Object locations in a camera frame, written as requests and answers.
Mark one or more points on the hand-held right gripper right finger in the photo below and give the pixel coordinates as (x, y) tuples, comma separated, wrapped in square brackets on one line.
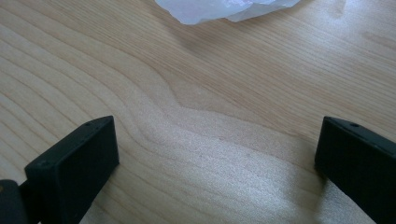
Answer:
[(358, 161)]

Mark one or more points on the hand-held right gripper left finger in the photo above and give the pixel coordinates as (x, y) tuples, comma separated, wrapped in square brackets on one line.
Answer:
[(73, 168)]

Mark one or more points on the white and red plastic bag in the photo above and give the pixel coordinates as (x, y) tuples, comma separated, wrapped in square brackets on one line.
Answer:
[(218, 9)]

